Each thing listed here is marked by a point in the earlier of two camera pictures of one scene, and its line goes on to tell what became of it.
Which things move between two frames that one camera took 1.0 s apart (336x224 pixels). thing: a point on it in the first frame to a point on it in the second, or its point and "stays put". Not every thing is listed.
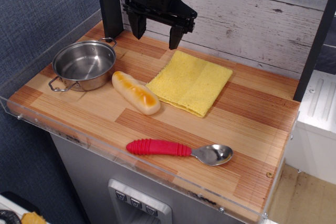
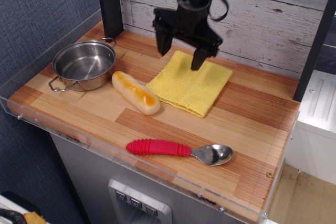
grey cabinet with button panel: x=111 y=190 stays put
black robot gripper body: x=160 y=2 to x=189 y=22
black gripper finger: x=138 y=23 to x=164 y=40
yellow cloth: x=191 y=82 stays put
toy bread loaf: x=139 y=94 stays put
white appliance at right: x=312 y=148 stays put
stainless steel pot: x=88 y=64 stays put
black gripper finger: x=176 y=34 to x=200 y=55
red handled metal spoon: x=213 y=155 stays put
